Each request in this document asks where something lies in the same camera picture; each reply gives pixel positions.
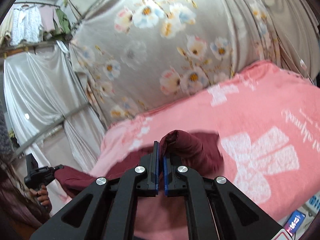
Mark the hanging green garment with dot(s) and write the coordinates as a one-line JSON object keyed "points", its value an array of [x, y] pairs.
{"points": [[62, 24]]}

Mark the blue printed box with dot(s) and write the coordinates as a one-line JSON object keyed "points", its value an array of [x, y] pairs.
{"points": [[294, 222]]}

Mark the white blue power strip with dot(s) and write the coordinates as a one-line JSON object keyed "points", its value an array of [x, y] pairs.
{"points": [[313, 204]]}

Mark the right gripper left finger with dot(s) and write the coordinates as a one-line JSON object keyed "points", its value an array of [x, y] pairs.
{"points": [[106, 209]]}

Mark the hanging white lace garment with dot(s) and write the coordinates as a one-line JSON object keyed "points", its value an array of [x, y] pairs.
{"points": [[26, 26]]}

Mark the pink fleece blanket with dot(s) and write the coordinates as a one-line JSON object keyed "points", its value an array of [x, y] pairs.
{"points": [[261, 127]]}

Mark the white satin curtain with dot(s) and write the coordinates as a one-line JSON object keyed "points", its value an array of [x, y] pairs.
{"points": [[49, 112]]}

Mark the person left hand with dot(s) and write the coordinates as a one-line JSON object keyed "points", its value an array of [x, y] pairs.
{"points": [[41, 195]]}

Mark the metal clothes rail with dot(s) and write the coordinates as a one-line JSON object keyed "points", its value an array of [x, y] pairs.
{"points": [[37, 3]]}

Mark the hanging pink garment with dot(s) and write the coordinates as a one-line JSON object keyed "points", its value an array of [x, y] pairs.
{"points": [[49, 18]]}

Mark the grey floral curtain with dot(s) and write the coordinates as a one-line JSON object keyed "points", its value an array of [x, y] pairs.
{"points": [[137, 55]]}

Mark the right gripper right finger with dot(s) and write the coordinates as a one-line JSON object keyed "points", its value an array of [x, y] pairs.
{"points": [[215, 208]]}

